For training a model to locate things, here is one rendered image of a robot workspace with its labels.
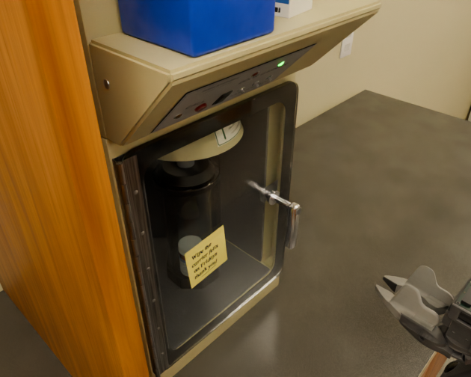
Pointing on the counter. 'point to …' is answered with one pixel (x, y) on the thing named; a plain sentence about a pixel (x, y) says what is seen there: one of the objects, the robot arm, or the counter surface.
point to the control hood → (205, 64)
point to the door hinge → (134, 254)
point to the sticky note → (206, 256)
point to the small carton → (291, 7)
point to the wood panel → (54, 191)
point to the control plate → (187, 105)
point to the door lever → (288, 218)
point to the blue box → (196, 22)
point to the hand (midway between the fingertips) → (387, 289)
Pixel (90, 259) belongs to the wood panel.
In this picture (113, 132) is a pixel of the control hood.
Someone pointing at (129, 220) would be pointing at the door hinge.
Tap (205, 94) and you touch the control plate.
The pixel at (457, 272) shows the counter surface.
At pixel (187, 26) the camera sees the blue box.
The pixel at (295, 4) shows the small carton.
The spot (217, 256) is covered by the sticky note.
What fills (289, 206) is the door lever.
